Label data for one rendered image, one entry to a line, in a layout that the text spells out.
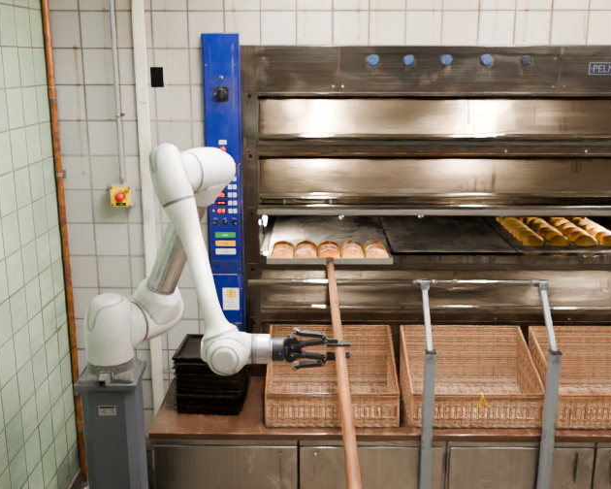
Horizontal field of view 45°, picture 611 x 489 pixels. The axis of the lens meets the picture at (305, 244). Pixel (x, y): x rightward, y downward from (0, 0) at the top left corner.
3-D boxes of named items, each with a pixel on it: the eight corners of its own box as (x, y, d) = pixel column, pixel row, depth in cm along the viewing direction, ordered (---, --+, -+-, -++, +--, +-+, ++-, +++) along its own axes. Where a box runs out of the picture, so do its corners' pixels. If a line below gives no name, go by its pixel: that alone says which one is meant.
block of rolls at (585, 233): (494, 220, 408) (495, 210, 406) (581, 220, 407) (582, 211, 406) (524, 247, 349) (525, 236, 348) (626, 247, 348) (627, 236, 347)
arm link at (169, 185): (179, 197, 216) (210, 190, 226) (158, 139, 216) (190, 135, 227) (151, 211, 223) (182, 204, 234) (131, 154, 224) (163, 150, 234)
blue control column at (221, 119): (249, 342, 550) (243, 42, 497) (271, 342, 550) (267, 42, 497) (215, 488, 363) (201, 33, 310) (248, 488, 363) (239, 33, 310)
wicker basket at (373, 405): (270, 378, 349) (269, 323, 343) (388, 378, 349) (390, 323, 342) (263, 428, 302) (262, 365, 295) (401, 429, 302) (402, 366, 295)
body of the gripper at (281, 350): (272, 331, 226) (302, 331, 226) (272, 357, 228) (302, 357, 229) (271, 340, 219) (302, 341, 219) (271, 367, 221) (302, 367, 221)
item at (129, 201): (113, 205, 332) (112, 182, 329) (136, 205, 332) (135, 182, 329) (110, 208, 325) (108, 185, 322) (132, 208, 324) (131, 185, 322)
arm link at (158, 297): (111, 325, 265) (154, 309, 283) (140, 353, 259) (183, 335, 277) (174, 140, 229) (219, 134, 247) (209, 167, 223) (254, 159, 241)
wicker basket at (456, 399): (396, 378, 349) (398, 323, 342) (516, 379, 348) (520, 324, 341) (408, 429, 302) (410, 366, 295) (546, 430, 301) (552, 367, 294)
